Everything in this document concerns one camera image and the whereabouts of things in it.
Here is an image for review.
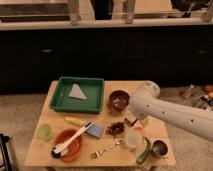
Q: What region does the dark cabinet counter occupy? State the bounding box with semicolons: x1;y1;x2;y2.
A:
0;19;213;94

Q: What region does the pile of dried red bits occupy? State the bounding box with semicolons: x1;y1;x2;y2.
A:
106;122;125;136

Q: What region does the green cucumber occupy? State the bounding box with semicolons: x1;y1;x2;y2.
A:
136;138;151;164

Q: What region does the blue grey sponge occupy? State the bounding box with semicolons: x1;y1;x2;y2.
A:
86;124;103;139

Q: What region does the white handled brush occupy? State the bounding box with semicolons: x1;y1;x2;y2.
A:
51;122;93;159

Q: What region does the wooden table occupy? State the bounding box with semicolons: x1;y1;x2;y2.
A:
24;80;177;168

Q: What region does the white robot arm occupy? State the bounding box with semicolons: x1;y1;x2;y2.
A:
129;81;213;142

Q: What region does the orange bowl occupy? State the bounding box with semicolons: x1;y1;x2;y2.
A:
52;128;84;163

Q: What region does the white cup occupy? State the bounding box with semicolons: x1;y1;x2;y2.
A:
124;129;143;150

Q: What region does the metal cup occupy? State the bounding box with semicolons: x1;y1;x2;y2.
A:
151;140;168;159

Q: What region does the black stand on floor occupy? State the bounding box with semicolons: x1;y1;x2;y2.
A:
0;133;13;171

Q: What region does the green plastic tray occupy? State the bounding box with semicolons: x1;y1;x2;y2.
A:
49;77;104;114

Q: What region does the wooden block eraser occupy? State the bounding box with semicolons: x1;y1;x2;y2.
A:
124;118;138;127

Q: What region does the small orange red object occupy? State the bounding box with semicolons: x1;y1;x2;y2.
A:
135;127;146;136

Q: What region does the silver fork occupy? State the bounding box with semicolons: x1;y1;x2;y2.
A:
89;140;123;159

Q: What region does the dark red bowl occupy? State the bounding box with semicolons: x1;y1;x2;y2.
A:
108;90;130;112

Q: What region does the small green cup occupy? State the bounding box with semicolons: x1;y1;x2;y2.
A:
36;124;52;141

